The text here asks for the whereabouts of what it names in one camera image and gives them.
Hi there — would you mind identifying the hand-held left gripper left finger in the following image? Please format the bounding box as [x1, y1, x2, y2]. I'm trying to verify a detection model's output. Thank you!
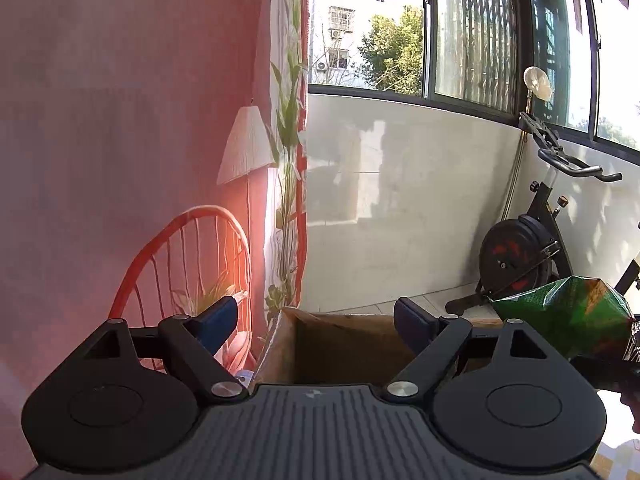
[80, 296, 249, 403]

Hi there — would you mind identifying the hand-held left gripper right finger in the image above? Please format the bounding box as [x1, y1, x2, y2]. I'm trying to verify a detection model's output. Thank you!
[382, 297, 551, 403]

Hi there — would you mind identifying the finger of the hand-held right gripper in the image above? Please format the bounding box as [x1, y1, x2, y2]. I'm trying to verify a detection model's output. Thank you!
[570, 355, 640, 397]

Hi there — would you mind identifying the brown cardboard box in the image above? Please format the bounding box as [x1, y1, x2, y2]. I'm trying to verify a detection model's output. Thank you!
[255, 306, 503, 387]

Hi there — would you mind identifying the green snack bag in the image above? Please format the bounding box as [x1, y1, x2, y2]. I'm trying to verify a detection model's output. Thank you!
[492, 276, 637, 361]

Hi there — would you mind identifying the black exercise bike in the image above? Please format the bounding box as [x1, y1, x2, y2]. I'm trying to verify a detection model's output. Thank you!
[445, 110, 640, 317]

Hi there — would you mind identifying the brass pipe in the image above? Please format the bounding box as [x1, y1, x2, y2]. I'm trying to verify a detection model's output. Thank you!
[502, 130, 527, 222]

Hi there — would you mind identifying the clear plastic bag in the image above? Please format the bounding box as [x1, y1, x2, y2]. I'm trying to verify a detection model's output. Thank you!
[523, 66, 554, 102]

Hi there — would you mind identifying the dark framed sliding window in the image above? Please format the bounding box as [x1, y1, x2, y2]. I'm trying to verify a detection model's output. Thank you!
[307, 0, 640, 153]

